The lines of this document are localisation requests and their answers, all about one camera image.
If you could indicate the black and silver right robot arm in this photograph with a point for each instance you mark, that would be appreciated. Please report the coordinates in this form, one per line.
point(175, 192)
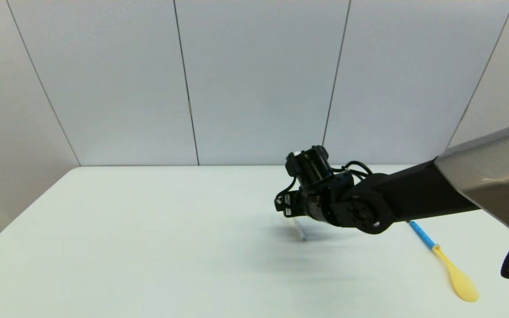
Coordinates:
point(418, 194)

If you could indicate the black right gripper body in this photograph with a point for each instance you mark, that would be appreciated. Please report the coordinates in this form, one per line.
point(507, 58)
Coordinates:
point(312, 205)

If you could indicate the white pen with blue print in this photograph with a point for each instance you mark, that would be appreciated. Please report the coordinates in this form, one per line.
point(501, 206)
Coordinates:
point(301, 230)

